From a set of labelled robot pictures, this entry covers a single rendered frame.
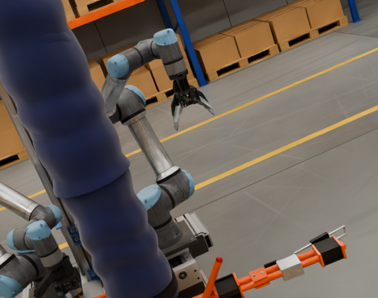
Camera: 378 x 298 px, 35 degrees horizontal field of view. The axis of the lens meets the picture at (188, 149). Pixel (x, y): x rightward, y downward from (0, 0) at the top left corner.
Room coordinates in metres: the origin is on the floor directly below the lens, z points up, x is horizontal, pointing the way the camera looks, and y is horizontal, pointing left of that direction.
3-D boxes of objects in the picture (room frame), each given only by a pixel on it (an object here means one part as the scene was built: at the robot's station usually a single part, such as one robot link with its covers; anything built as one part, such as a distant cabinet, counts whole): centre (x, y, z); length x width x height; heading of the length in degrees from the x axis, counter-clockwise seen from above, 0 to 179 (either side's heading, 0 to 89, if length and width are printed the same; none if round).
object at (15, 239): (1.98, 0.65, 1.37); 0.11 x 0.11 x 0.08; 53
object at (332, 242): (1.67, -0.31, 1.07); 0.08 x 0.07 x 0.05; 92
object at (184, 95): (2.05, -0.06, 1.65); 0.09 x 0.08 x 0.12; 6
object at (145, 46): (2.13, 0.01, 1.81); 0.11 x 0.11 x 0.08; 34
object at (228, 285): (1.66, 0.04, 1.07); 0.10 x 0.08 x 0.06; 2
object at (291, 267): (1.67, -0.17, 1.07); 0.07 x 0.07 x 0.04; 2
